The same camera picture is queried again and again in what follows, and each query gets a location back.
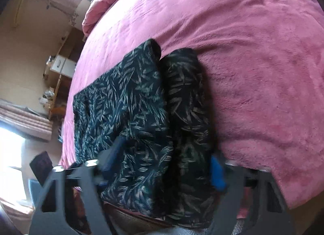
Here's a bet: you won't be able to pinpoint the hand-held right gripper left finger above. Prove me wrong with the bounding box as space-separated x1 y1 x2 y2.
28 136 124 235

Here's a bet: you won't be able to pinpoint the white drawer cabinet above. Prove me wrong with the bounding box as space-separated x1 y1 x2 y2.
51 55 76 77

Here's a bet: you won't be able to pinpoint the dark leaf print pants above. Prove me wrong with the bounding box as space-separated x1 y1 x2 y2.
73 39 224 229

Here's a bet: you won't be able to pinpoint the wooden desk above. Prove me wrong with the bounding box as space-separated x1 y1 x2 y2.
42 72 74 121

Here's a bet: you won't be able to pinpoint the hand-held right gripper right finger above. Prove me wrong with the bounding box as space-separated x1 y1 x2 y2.
210 154 296 235

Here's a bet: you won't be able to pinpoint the striped pink curtain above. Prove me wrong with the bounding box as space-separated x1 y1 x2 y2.
0 98 54 142

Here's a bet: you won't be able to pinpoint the grey floral bed headboard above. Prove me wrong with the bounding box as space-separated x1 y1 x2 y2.
69 0 102 29

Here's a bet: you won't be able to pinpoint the pink bed with blanket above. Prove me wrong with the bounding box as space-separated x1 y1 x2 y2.
59 0 324 220

